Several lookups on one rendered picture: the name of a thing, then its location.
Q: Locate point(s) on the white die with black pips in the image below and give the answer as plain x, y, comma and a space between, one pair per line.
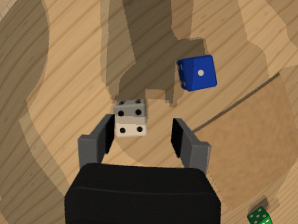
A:
130, 118

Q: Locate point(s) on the green die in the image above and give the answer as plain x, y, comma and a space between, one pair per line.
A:
259, 216

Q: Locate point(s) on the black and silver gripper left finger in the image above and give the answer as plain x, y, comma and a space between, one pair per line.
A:
92, 147

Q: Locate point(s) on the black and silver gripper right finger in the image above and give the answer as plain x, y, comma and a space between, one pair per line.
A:
192, 152

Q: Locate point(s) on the blue die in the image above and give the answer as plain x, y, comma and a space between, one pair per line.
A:
197, 73

